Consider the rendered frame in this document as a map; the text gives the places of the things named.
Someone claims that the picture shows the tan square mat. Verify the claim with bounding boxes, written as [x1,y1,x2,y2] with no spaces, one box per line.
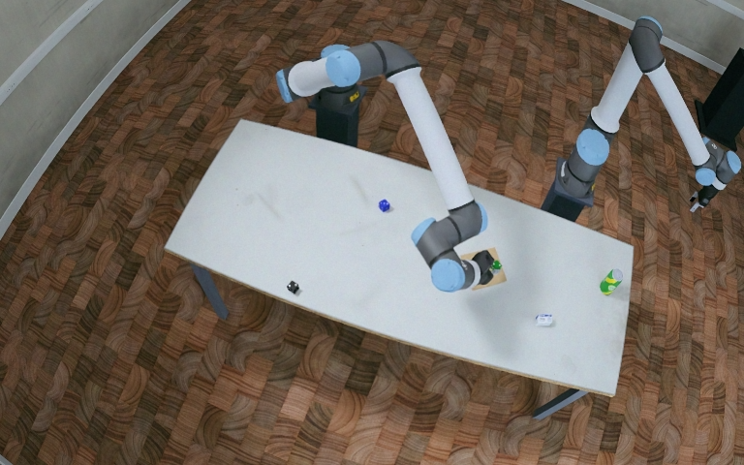
[460,247,508,292]

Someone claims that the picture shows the black cabinet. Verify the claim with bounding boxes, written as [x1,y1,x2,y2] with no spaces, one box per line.
[694,47,744,153]

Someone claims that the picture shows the white table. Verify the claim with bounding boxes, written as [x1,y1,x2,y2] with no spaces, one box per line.
[164,118,635,420]

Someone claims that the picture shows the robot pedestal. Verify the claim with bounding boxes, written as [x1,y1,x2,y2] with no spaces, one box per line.
[307,83,368,147]
[540,158,595,223]

